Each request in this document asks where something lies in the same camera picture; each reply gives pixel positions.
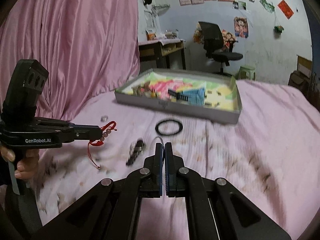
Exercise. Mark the anime poster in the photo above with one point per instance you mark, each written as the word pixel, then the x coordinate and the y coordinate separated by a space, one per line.
pixel 241 27

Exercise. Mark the grey cardboard tray box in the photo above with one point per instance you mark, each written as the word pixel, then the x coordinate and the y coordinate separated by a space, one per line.
pixel 212 114

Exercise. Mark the black office chair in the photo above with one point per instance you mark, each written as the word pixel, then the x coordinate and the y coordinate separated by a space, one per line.
pixel 217 48

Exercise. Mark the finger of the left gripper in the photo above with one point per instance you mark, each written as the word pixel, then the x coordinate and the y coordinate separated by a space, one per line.
pixel 87 132

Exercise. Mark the black hair elastic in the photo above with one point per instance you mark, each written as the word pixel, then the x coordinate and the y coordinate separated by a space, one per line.
pixel 168 127

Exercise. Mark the green hanging wall ornament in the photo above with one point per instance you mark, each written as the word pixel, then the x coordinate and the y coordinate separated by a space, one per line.
pixel 278 29

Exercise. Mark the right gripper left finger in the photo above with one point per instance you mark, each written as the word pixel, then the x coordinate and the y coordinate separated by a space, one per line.
pixel 152 182

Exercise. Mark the green plastic stool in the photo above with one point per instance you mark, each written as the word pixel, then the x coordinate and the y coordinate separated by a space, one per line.
pixel 247 72

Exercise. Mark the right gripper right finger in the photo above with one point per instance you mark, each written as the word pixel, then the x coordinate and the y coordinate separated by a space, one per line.
pixel 173 181

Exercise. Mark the red paper wall card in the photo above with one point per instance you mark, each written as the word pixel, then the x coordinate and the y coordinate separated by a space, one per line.
pixel 287 11

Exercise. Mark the person's left hand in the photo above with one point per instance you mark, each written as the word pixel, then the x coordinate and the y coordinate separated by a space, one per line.
pixel 27 167

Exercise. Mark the dark wooden desk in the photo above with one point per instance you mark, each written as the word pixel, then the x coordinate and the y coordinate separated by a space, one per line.
pixel 160 51

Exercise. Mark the colourful painted paper lining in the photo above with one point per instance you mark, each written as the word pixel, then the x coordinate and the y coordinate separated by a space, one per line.
pixel 219 94

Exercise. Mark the pink bed sheet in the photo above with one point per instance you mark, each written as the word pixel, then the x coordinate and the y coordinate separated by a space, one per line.
pixel 271 155

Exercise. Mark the black band watch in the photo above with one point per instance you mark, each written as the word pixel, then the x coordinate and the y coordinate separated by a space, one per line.
pixel 136 149

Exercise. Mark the pink satin curtain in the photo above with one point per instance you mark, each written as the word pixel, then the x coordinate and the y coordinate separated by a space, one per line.
pixel 89 47

